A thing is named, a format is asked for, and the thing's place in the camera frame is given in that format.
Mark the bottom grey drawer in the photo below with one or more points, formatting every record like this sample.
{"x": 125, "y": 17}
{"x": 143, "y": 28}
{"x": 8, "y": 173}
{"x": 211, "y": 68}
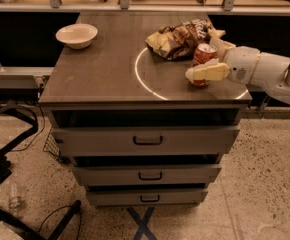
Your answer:
{"x": 146, "y": 197}

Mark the middle grey drawer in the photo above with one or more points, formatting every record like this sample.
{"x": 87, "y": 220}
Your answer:
{"x": 146, "y": 175}

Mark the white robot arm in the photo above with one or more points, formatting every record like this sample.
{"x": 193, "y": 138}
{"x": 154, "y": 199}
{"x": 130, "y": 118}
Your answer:
{"x": 272, "y": 75}

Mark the clear cup on floor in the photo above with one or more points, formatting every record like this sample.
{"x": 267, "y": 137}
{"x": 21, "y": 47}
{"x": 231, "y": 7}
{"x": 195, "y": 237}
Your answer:
{"x": 15, "y": 199}

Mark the black wire basket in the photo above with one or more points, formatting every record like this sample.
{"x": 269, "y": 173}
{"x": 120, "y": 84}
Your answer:
{"x": 50, "y": 147}

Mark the white paper bowl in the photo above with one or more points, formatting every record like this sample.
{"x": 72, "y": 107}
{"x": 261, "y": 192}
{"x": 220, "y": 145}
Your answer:
{"x": 77, "y": 36}

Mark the grey drawer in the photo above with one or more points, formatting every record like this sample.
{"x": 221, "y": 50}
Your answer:
{"x": 146, "y": 175}
{"x": 146, "y": 197}
{"x": 143, "y": 141}

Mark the crumpled brown chip bag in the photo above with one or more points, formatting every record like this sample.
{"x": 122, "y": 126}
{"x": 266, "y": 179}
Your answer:
{"x": 181, "y": 40}

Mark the red coke can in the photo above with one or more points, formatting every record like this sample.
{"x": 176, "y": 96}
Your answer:
{"x": 203, "y": 55}

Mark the black chair frame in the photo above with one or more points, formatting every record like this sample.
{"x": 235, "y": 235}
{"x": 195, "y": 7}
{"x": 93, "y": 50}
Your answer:
{"x": 25, "y": 232}

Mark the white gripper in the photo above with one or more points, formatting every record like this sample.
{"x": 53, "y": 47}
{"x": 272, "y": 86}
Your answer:
{"x": 241, "y": 64}

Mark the grey drawer cabinet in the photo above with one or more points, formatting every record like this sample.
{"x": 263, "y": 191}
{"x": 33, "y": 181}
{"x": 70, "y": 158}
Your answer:
{"x": 120, "y": 82}

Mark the top grey drawer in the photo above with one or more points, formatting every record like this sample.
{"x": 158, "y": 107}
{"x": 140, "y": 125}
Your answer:
{"x": 143, "y": 141}

